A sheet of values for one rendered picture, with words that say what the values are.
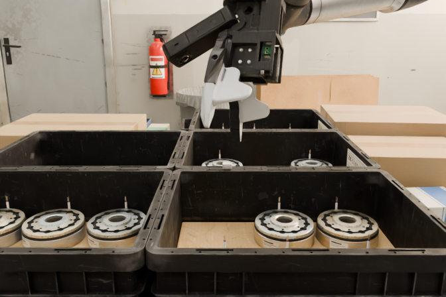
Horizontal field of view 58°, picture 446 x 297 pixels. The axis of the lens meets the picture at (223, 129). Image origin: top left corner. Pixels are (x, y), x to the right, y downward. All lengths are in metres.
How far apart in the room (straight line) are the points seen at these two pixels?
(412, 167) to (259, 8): 0.73
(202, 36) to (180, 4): 3.12
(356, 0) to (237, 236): 0.50
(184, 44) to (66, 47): 3.38
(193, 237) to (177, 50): 0.34
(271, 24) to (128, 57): 3.27
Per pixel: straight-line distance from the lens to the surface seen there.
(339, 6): 0.82
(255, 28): 0.56
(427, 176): 1.20
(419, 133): 1.42
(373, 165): 0.84
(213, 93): 0.48
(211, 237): 0.73
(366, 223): 0.75
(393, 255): 0.53
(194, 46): 0.57
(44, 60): 4.02
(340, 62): 3.78
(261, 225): 0.71
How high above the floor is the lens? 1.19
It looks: 14 degrees down
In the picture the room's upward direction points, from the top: straight up
